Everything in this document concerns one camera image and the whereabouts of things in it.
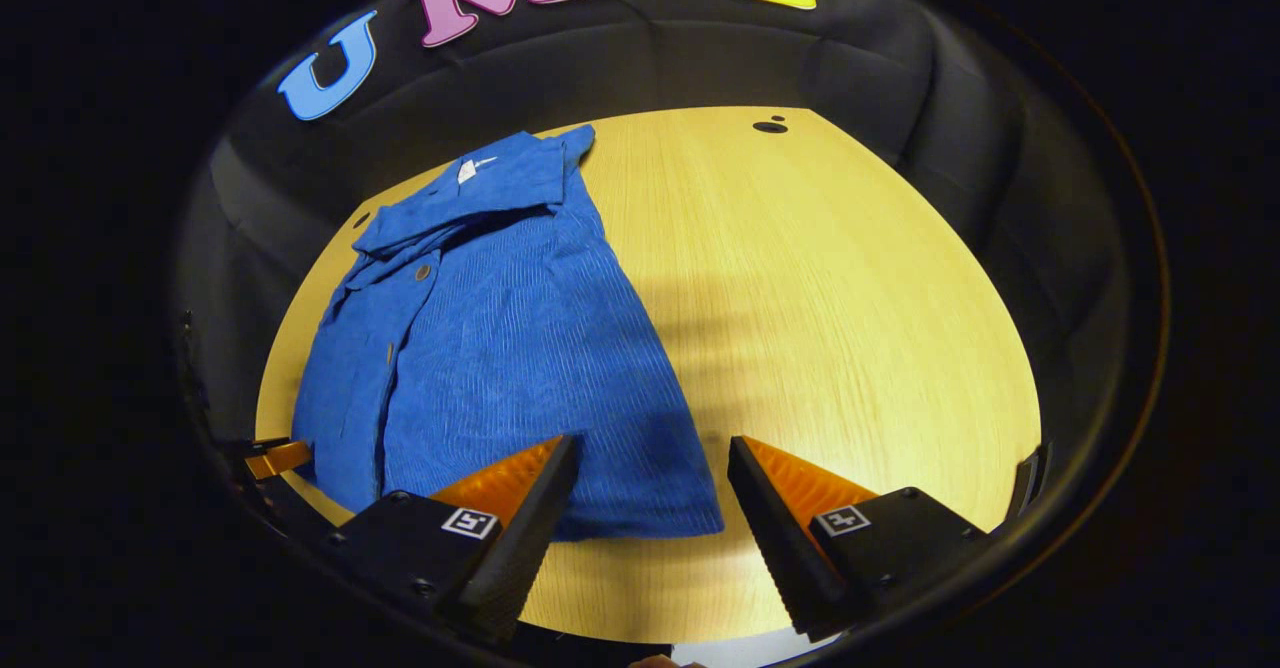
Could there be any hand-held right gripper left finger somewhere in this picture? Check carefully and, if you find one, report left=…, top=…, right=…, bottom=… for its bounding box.
left=325, top=435, right=583, bottom=646

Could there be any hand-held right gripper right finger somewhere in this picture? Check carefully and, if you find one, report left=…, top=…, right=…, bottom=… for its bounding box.
left=727, top=435, right=991, bottom=639

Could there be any blue corduroy jacket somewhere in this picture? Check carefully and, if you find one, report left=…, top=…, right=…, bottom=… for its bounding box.
left=290, top=125, right=725, bottom=541

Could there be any black backdrop cloth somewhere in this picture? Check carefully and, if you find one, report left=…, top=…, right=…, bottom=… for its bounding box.
left=172, top=0, right=1169, bottom=569

